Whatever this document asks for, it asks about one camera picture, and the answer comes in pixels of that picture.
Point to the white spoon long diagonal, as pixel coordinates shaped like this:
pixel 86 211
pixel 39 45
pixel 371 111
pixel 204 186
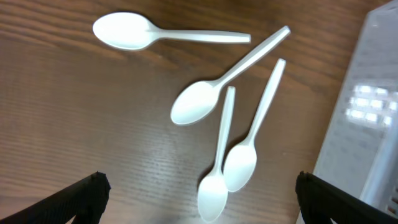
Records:
pixel 200 98

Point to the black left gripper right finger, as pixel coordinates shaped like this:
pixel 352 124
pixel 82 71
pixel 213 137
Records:
pixel 323 203

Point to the white spoon lower left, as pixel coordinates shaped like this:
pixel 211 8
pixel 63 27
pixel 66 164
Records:
pixel 212 192

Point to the clear plastic basket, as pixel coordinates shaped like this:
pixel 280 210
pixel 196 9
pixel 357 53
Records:
pixel 359 151

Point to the white spoon lower right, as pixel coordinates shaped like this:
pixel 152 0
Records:
pixel 241 160

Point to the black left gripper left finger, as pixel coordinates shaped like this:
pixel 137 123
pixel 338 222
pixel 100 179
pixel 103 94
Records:
pixel 82 202

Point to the white spoon nearest gripper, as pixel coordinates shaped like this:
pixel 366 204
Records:
pixel 131 31

